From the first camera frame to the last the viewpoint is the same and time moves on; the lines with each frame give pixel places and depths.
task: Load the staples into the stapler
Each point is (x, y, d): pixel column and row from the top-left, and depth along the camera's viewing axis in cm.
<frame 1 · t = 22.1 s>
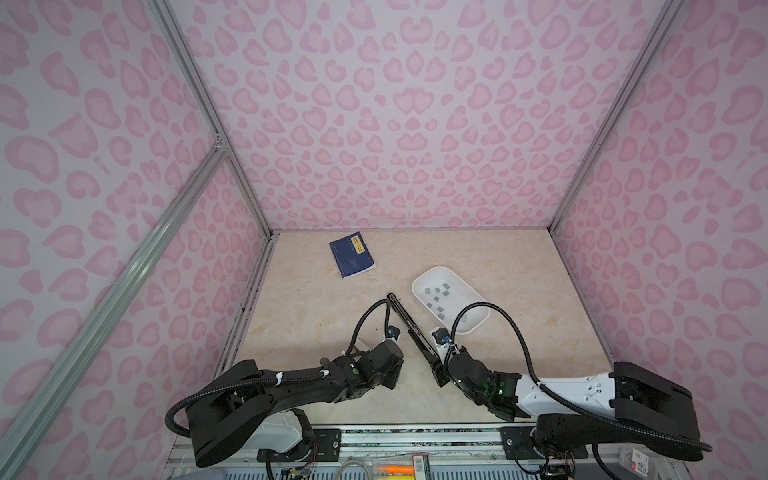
left hand: (397, 360, 85), fingers open
right hand: (429, 348, 81), fingers open
blue book yellow label: (352, 255, 113), point 2 cm above the table
white plastic tray: (441, 294, 103), on the table

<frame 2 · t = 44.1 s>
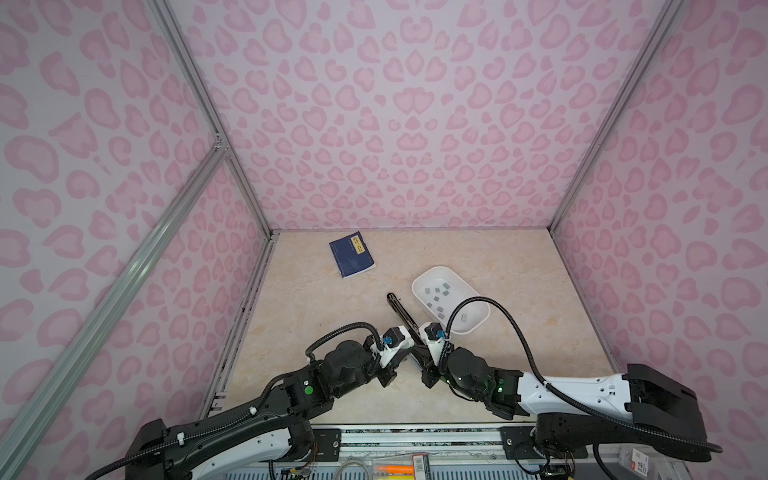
left hand: (410, 339, 69), fingers closed
right hand: (410, 350, 75), fingers closed
the named things where they were.

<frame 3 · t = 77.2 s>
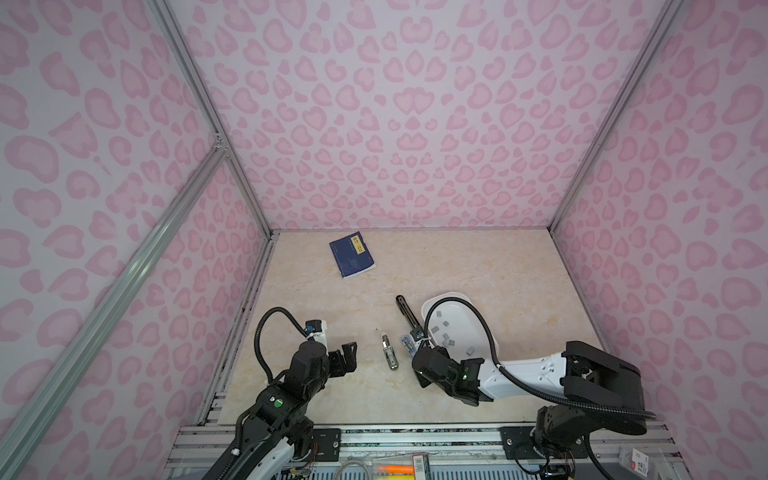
left hand: (344, 342, 80), fingers open
right hand: (417, 357, 85), fingers closed
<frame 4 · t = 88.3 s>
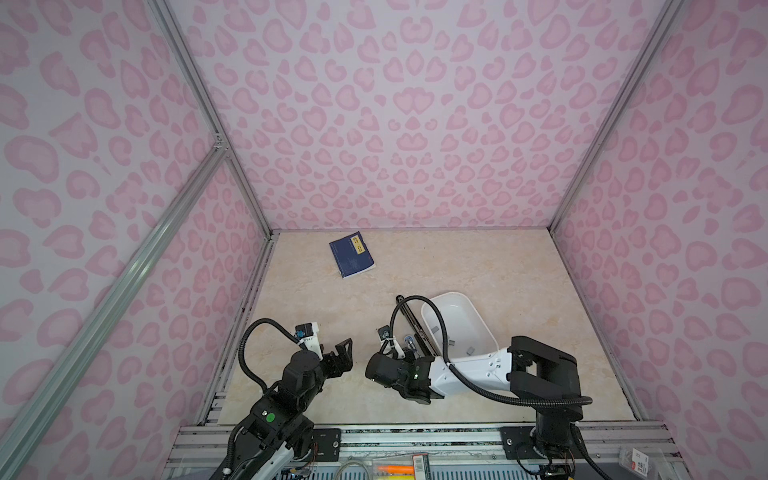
left hand: (340, 340, 78), fingers open
right hand: (387, 358, 85), fingers closed
